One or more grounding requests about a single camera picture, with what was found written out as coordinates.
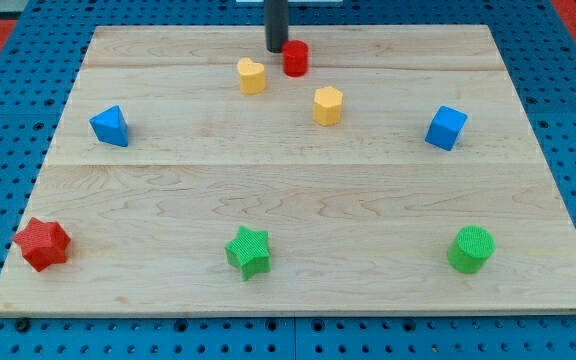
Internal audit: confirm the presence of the light wooden board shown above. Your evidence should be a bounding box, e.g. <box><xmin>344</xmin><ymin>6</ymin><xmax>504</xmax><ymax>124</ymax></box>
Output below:
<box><xmin>0</xmin><ymin>25</ymin><xmax>576</xmax><ymax>318</ymax></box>

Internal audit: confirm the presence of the red star block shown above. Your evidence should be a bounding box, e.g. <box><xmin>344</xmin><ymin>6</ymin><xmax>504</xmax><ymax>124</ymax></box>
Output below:
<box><xmin>12</xmin><ymin>217</ymin><xmax>71</xmax><ymax>272</ymax></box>

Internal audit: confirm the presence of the yellow heart block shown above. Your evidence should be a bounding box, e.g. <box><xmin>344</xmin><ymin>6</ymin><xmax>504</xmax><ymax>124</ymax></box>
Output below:
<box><xmin>237</xmin><ymin>57</ymin><xmax>266</xmax><ymax>95</ymax></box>

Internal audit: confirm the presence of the yellow hexagon block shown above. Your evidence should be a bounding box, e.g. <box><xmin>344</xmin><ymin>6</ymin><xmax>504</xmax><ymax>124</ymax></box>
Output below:
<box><xmin>313</xmin><ymin>86</ymin><xmax>343</xmax><ymax>126</ymax></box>

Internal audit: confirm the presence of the blue cube block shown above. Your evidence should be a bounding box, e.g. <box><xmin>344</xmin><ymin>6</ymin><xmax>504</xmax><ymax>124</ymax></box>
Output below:
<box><xmin>425</xmin><ymin>106</ymin><xmax>468</xmax><ymax>151</ymax></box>

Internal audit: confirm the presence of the blue triangle block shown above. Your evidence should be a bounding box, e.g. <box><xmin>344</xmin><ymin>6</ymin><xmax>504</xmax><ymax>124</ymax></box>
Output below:
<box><xmin>89</xmin><ymin>105</ymin><xmax>129</xmax><ymax>147</ymax></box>

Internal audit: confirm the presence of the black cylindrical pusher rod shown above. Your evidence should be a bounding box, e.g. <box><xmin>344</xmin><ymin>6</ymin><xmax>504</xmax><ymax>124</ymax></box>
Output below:
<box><xmin>263</xmin><ymin>0</ymin><xmax>289</xmax><ymax>53</ymax></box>

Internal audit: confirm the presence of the green star block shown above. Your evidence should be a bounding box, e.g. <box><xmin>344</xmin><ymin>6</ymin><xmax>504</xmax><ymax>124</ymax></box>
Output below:
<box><xmin>224</xmin><ymin>226</ymin><xmax>271</xmax><ymax>281</ymax></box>

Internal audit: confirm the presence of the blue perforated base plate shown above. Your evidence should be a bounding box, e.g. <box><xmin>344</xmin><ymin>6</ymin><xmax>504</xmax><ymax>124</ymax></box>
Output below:
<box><xmin>0</xmin><ymin>0</ymin><xmax>576</xmax><ymax>359</ymax></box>

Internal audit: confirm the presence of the red cylinder block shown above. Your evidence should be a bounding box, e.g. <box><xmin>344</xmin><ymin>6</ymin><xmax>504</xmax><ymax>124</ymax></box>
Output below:
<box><xmin>282</xmin><ymin>40</ymin><xmax>309</xmax><ymax>77</ymax></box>

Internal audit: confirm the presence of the green cylinder block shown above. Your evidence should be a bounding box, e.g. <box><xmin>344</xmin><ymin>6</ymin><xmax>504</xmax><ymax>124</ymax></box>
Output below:
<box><xmin>447</xmin><ymin>225</ymin><xmax>496</xmax><ymax>274</ymax></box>

